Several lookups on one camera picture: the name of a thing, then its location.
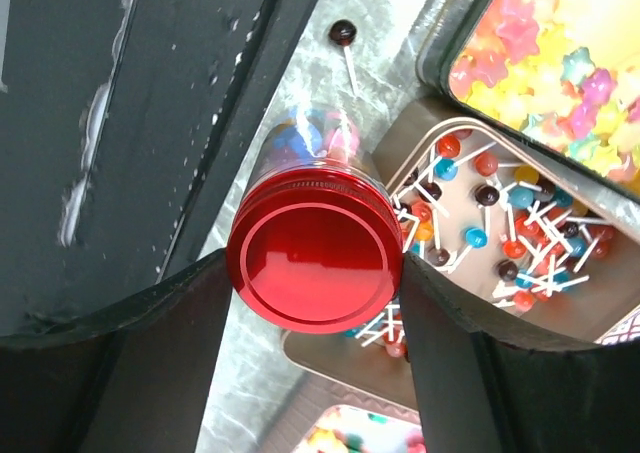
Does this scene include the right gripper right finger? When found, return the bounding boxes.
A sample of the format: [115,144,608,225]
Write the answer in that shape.
[399,253,639,452]

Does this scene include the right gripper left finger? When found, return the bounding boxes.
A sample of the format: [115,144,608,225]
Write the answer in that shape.
[1,250,232,452]

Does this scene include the tin of pastel star candies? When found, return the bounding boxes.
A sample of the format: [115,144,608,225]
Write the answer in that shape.
[293,405,428,453]

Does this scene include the tin of lollipops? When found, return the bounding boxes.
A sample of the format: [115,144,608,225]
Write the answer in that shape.
[279,96,640,409]

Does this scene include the red jar lid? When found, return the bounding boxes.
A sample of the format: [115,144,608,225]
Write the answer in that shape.
[226,167,403,334]

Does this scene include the clear glass jar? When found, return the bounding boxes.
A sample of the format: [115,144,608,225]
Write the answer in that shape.
[246,103,384,191]

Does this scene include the gold tin of gummy stars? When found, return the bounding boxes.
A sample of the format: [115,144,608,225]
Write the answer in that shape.
[417,0,639,198]

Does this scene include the patterned placemat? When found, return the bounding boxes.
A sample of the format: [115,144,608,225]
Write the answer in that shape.
[596,306,640,345]

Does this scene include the stray dark lollipop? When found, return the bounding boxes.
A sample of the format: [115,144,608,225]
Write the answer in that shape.
[328,19,360,97]

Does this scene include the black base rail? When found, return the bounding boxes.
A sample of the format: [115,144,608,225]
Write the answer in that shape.
[1,0,317,337]

